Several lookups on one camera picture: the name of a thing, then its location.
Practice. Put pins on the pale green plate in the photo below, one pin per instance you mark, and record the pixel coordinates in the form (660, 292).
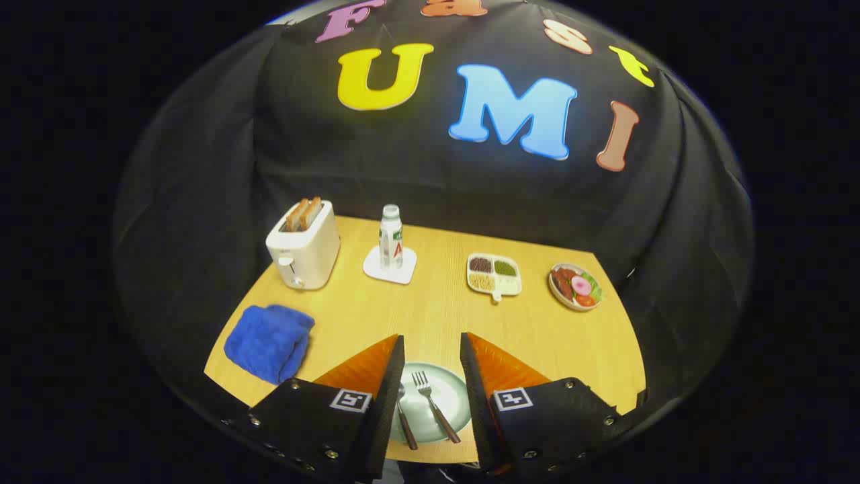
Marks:
(451, 396)

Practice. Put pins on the blue towel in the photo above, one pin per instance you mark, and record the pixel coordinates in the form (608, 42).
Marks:
(269, 343)

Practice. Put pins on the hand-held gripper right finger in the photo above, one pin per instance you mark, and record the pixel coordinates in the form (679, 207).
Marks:
(474, 383)

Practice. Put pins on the divided dish with grains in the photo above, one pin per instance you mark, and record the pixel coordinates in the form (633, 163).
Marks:
(494, 275)

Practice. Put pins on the white drink bottle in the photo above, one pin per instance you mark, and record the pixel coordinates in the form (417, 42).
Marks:
(390, 242)

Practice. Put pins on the toasted bread slice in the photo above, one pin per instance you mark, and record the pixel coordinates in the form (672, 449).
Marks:
(312, 211)
(295, 215)

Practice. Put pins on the white square coaster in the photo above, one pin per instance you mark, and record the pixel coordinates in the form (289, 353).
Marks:
(376, 269)

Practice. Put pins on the plate with meat and vegetables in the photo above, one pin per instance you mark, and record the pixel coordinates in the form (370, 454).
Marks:
(571, 286)

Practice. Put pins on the white toaster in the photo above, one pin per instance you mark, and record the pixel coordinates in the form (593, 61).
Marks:
(309, 255)

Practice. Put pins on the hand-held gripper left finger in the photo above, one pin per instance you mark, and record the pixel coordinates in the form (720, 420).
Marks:
(393, 383)

